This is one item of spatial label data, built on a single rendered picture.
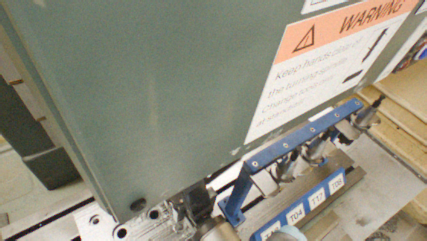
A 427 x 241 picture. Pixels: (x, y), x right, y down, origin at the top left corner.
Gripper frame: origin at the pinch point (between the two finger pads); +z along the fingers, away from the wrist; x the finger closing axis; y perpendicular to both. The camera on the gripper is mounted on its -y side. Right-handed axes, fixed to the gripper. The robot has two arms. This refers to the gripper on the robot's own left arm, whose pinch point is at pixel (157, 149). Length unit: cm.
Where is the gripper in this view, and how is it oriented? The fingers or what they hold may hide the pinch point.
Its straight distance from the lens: 57.2
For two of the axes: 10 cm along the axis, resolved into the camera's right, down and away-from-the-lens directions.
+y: -1.1, 6.4, 7.6
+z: -5.9, -6.6, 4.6
